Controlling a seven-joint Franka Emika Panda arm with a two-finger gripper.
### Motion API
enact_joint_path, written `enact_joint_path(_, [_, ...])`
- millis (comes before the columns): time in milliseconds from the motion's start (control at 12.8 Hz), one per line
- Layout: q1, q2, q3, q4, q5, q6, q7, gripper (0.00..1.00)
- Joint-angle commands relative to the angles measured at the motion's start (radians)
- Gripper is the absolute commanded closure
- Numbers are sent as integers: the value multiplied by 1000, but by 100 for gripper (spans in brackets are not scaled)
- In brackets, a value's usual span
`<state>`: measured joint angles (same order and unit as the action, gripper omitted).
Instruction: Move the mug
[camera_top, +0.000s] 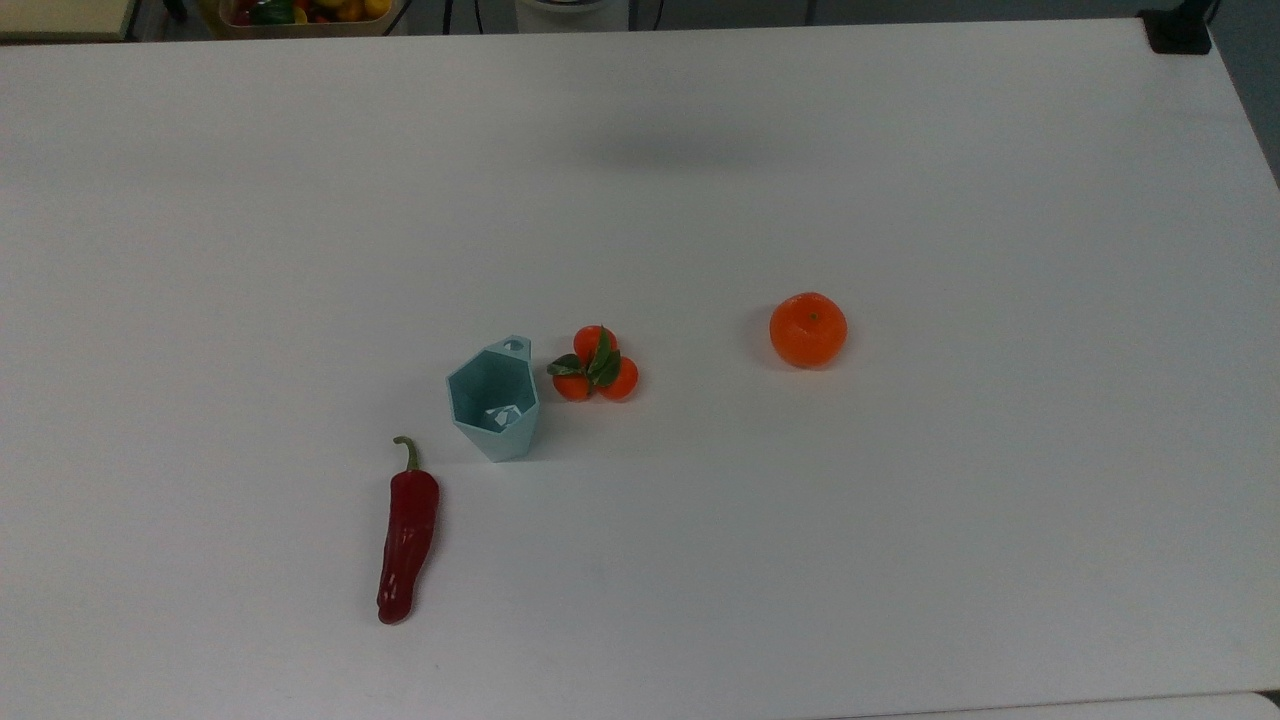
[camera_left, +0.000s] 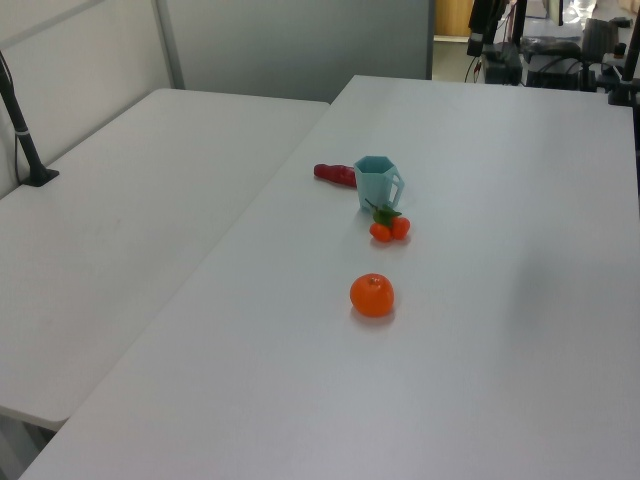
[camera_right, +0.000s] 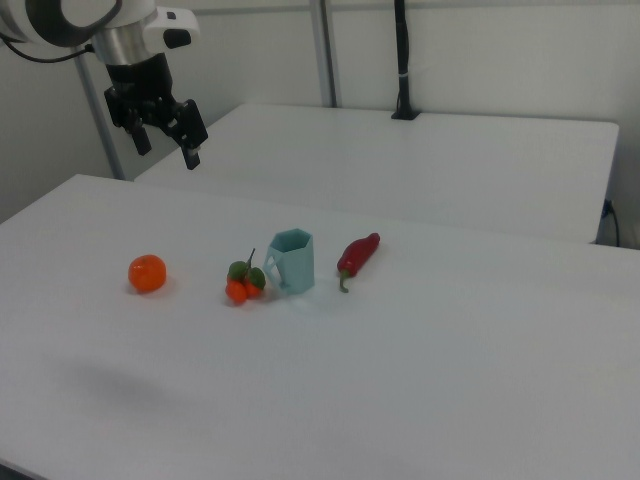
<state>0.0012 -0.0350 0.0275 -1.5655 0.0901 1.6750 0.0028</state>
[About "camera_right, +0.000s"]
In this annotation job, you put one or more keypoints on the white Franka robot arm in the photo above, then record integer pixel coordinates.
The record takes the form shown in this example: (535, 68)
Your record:
(100, 20)

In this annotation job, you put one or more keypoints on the black pole with base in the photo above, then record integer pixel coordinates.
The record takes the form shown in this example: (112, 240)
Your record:
(403, 60)

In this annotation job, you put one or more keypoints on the orange tangerine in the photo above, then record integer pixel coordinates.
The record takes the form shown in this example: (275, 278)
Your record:
(147, 273)

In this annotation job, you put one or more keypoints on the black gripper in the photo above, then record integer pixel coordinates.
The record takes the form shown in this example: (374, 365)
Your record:
(150, 95)

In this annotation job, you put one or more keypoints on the grey metal frame post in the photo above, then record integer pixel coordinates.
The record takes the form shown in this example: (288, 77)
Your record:
(327, 50)

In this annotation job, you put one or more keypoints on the small oranges with leaves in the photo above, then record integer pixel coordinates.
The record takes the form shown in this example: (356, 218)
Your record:
(245, 282)

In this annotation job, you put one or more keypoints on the red chili pepper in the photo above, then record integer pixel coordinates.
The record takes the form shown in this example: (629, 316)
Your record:
(356, 256)

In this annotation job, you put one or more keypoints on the light blue hexagonal mug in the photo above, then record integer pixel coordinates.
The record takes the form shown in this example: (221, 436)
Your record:
(296, 265)

